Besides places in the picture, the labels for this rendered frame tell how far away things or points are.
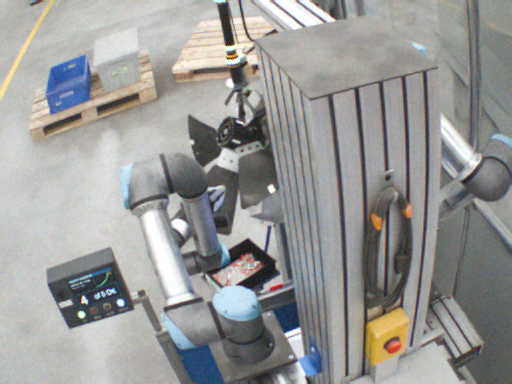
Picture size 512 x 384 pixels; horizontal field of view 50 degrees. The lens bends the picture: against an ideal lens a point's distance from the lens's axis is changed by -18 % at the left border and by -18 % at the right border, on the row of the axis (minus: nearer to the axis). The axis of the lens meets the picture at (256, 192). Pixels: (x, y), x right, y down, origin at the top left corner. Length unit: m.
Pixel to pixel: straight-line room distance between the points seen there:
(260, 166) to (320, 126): 1.25
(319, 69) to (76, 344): 2.68
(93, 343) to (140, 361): 0.33
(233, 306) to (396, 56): 0.88
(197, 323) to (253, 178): 0.68
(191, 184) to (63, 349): 1.91
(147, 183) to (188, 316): 0.37
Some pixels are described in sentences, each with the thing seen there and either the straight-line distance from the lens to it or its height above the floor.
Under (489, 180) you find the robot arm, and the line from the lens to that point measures 1.51.
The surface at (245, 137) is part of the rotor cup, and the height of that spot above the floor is 1.21.
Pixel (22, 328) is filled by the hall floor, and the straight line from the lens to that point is 3.70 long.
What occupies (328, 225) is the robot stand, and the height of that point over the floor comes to 1.78.
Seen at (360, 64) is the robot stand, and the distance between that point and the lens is 1.02.
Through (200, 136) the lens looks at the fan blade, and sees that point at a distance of 2.58.
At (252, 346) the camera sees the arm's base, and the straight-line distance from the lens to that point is 1.77.
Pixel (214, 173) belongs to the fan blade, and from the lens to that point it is 2.39.
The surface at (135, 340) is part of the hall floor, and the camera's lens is 3.34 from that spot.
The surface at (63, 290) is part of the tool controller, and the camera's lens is 1.95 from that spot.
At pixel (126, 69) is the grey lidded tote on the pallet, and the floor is 0.32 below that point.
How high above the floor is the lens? 2.52
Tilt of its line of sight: 39 degrees down
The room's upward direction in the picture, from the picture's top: 11 degrees counter-clockwise
